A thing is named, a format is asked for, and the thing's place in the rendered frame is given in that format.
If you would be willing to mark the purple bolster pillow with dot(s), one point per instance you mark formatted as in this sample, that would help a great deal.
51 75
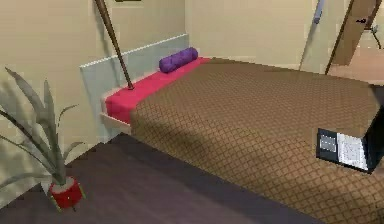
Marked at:
177 59

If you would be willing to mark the bed with brown quilted cover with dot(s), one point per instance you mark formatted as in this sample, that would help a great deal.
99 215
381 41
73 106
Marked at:
253 126

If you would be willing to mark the brown baseball bat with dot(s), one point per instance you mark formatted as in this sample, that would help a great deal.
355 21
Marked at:
113 40

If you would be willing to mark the house plant in red pot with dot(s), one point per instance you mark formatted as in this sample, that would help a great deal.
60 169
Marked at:
50 140

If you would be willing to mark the black open laptop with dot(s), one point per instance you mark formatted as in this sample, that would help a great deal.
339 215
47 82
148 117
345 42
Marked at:
350 150

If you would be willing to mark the brown room door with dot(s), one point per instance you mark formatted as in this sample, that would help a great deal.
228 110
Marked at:
353 30

